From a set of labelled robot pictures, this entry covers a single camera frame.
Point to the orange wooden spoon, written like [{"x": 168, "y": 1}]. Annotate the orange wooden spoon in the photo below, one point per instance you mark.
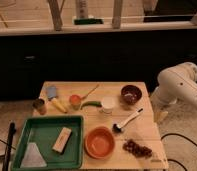
[{"x": 75, "y": 100}]

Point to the white handled dish brush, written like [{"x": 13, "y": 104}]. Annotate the white handled dish brush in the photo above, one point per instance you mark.
[{"x": 117, "y": 127}]

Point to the yellow handled blue spatula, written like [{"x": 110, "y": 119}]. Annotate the yellow handled blue spatula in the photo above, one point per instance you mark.
[{"x": 51, "y": 92}]

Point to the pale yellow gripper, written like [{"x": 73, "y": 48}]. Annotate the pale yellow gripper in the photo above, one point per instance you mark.
[{"x": 160, "y": 113}]

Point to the orange bowl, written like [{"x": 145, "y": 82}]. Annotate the orange bowl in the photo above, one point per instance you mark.
[{"x": 99, "y": 143}]

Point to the white cup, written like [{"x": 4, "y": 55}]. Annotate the white cup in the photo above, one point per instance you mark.
[{"x": 108, "y": 104}]

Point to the green chili pepper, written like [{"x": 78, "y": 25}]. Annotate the green chili pepper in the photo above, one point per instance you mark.
[{"x": 91, "y": 103}]

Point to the black pole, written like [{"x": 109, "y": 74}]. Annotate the black pole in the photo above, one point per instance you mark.
[{"x": 9, "y": 147}]

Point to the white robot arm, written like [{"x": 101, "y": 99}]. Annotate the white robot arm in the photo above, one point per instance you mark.
[{"x": 177, "y": 82}]

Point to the wooden block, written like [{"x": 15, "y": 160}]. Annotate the wooden block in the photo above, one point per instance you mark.
[{"x": 62, "y": 139}]

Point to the green plastic tray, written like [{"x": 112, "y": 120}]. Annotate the green plastic tray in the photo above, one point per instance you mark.
[{"x": 44, "y": 131}]

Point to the green base white stand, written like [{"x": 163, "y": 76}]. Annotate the green base white stand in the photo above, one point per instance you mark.
[{"x": 82, "y": 16}]

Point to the dark maroon bowl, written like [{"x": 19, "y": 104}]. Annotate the dark maroon bowl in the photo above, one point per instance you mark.
[{"x": 131, "y": 94}]

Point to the bunch of dark grapes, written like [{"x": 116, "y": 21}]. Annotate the bunch of dark grapes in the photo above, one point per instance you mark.
[{"x": 137, "y": 150}]

